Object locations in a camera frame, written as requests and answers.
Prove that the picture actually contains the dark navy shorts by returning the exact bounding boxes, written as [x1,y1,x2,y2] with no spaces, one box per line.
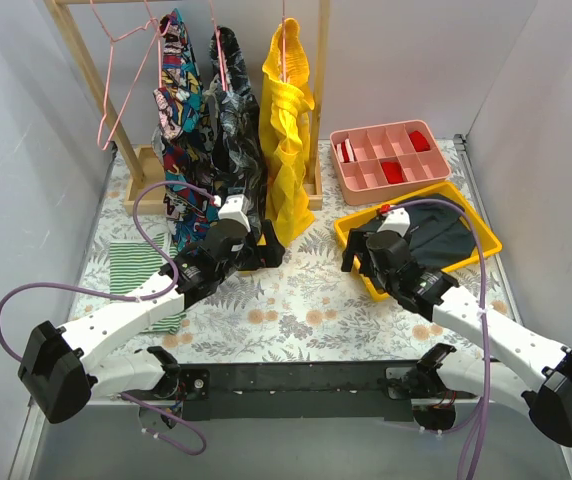
[355,193,477,271]

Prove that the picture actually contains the pink wire hanger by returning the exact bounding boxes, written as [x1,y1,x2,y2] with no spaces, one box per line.
[89,1,161,150]

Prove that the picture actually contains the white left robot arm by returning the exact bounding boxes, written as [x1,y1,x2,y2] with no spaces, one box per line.
[18,219,285,424]

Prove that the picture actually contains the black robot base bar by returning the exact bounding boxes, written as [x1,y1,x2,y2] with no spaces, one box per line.
[135,361,456,430]

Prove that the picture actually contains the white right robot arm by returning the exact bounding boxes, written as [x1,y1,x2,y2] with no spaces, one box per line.
[342,228,572,447]

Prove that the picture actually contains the black floral print shorts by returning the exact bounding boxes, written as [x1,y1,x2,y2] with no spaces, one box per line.
[209,26,267,237]

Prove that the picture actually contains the colourful comic print shorts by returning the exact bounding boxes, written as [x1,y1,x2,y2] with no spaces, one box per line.
[152,9,217,249]

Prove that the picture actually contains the yellow shorts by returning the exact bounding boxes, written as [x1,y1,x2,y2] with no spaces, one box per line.
[259,18,314,247]

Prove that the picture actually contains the pink hanger under floral shorts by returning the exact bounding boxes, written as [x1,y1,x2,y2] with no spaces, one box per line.
[208,0,228,92]

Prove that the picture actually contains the pink hanger under yellow shorts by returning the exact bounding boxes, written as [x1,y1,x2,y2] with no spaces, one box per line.
[280,0,288,83]

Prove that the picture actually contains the red rolled cloth front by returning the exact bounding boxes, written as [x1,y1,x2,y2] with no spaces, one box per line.
[380,161,406,185]

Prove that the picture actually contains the pink compartment organizer box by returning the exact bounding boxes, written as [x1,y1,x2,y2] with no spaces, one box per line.
[330,120,451,206]

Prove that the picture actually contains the red white rolled cloth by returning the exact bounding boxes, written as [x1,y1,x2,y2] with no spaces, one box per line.
[335,138,356,164]

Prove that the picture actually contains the green white striped cloth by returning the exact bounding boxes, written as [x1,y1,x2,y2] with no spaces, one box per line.
[109,233,183,334]

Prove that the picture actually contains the red rolled cloth back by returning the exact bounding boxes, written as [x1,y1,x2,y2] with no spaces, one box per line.
[408,130,431,153]

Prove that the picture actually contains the wooden clothes rack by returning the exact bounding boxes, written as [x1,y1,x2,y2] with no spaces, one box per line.
[44,1,331,214]

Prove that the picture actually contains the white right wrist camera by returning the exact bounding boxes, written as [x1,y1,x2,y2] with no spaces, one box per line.
[377,204,411,237]

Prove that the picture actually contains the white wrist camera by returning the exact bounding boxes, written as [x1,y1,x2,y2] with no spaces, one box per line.
[213,194,251,233]
[377,204,411,237]

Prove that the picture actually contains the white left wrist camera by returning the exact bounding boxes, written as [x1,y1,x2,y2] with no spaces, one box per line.
[213,194,251,233]

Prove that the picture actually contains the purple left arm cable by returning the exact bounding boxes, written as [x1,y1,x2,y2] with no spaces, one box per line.
[0,180,223,455]

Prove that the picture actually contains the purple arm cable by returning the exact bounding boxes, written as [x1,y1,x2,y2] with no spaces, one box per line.
[0,180,223,455]
[395,198,492,478]

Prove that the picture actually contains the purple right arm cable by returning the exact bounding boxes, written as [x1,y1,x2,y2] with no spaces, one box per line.
[395,198,492,478]

